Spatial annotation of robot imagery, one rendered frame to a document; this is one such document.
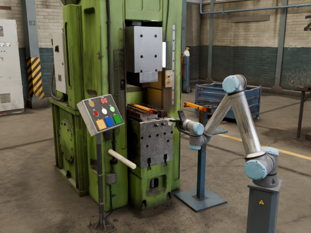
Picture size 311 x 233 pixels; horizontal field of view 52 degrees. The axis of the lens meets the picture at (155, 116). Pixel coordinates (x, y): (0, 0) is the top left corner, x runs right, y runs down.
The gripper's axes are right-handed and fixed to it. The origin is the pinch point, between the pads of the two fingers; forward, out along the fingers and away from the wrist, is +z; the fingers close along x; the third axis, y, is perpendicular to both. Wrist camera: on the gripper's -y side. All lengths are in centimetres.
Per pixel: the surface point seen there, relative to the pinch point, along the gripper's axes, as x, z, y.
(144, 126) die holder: -11.8, 26.9, 13.0
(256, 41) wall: 698, 486, -61
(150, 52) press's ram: 0, 33, -54
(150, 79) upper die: -0.6, 33.0, -29.2
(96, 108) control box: -62, 16, -12
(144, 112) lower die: -6.9, 34.7, 1.0
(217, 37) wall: 675, 641, -76
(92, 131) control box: -70, 8, 4
